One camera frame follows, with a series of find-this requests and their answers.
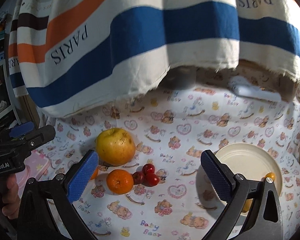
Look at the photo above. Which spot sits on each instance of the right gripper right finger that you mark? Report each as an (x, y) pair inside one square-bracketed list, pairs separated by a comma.
[(264, 219)]

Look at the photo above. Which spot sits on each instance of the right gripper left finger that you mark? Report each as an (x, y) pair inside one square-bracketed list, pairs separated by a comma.
[(35, 217)]

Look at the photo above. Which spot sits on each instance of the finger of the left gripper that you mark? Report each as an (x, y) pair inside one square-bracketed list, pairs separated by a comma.
[(41, 136), (22, 129)]

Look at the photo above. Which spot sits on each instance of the small yellow orange fruit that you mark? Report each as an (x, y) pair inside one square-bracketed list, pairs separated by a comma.
[(247, 205)]

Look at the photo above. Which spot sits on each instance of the small orange kumquat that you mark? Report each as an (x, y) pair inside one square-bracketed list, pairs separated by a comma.
[(271, 175)]

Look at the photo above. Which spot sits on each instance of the large orange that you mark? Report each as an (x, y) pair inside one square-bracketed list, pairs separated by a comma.
[(95, 174)]

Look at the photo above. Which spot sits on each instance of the bright red cherry tomato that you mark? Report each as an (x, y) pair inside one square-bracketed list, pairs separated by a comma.
[(151, 179)]

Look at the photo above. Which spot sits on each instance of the dark red cherry fruit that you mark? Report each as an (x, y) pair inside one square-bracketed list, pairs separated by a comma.
[(148, 169)]

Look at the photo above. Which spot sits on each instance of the left hand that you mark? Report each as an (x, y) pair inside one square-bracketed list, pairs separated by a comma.
[(11, 198)]

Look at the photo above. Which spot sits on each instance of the pink plastic toy case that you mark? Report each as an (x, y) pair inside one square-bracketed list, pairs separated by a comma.
[(35, 166)]

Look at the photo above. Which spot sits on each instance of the cream ceramic plate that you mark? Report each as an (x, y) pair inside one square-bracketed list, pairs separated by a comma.
[(252, 162)]

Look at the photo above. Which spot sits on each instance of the large yellow apple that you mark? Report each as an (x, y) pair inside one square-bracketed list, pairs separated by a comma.
[(115, 146)]

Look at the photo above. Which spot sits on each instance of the striped Paris towel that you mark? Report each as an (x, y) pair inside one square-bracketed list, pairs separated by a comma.
[(73, 55)]

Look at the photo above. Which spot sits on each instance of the baby bear printed cloth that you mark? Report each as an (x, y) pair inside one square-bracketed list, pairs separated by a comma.
[(171, 128)]

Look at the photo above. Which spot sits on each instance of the white remote control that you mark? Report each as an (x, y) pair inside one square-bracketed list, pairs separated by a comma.
[(241, 87)]

